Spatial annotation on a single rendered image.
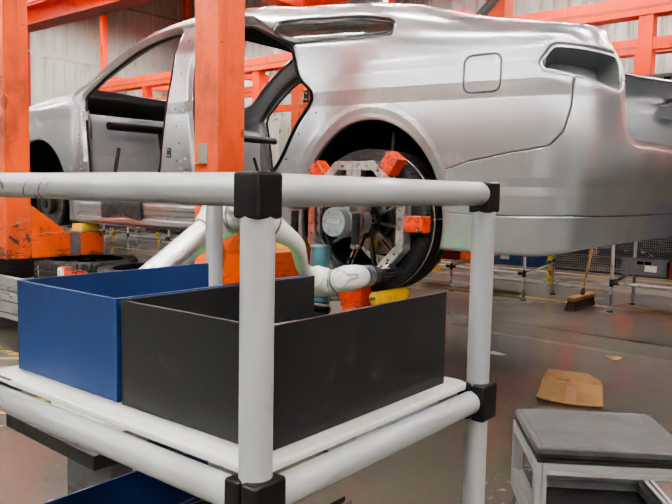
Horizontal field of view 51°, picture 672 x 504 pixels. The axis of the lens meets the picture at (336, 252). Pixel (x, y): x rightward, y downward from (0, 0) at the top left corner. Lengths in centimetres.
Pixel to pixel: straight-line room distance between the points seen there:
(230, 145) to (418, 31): 96
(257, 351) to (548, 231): 235
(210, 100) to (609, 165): 168
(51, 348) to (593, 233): 237
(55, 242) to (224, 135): 204
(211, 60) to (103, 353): 252
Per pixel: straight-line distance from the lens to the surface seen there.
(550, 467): 195
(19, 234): 480
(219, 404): 65
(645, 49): 885
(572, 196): 283
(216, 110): 316
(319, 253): 314
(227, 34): 324
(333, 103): 338
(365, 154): 323
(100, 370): 80
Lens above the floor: 99
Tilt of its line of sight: 5 degrees down
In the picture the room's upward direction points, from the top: 1 degrees clockwise
